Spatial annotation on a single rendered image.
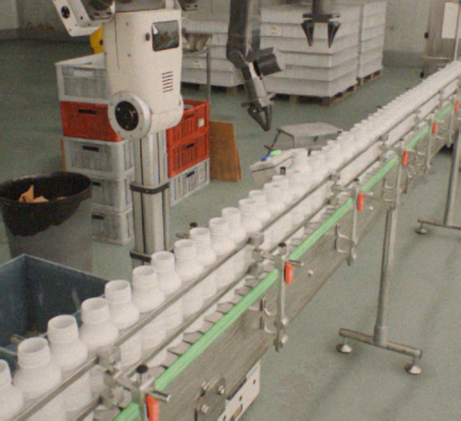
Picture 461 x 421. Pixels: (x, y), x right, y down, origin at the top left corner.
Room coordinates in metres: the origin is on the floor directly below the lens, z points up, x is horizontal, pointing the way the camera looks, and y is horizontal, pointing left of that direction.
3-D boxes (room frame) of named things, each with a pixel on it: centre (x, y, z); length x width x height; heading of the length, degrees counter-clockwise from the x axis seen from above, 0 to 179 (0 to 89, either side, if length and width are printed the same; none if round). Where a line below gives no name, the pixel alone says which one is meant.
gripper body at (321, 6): (1.90, -0.27, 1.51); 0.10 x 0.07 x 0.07; 61
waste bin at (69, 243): (2.75, 0.89, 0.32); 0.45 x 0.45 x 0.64
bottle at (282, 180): (1.31, -0.11, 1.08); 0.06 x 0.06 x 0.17
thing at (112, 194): (3.78, 0.73, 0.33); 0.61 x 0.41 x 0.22; 157
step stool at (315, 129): (4.89, -0.59, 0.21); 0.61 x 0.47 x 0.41; 24
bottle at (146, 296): (0.86, 0.14, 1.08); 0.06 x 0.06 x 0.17
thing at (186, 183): (4.44, 0.48, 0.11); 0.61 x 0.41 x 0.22; 154
